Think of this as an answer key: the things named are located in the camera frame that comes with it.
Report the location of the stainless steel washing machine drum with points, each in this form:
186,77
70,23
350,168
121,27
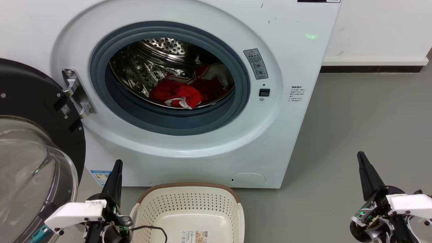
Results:
141,67

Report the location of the blue energy label sticker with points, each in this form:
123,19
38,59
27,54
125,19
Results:
100,177

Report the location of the grey warning sticker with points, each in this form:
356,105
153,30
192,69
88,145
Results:
255,64

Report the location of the black door latch socket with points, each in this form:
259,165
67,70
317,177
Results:
264,92

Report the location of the white front-load washing machine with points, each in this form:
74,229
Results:
287,135

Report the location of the cream perforated laundry basket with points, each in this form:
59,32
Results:
189,209

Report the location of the round white filter cover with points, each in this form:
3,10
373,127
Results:
248,180

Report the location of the paper label with barcode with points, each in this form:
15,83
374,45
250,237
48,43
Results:
194,237

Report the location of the grey rubber door gasket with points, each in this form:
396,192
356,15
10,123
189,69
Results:
168,125

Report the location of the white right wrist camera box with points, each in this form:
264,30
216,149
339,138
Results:
411,204

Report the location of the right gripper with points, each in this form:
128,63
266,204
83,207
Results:
378,219

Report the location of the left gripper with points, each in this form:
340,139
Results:
111,222

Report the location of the white QR code sticker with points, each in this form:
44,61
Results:
65,109

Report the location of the silver metal door hinge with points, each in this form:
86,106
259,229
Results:
72,88

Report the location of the red garment with white trim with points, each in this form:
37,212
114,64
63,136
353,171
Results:
182,92

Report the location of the small text label sticker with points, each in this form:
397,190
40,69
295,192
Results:
297,93

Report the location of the black washer door glass bowl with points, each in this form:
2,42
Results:
33,101

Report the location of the white skirting board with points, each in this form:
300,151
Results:
371,61

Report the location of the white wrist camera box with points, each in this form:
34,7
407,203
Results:
411,204
74,214

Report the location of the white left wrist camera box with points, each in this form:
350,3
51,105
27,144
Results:
74,214

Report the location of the black object edge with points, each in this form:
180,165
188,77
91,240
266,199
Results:
319,1

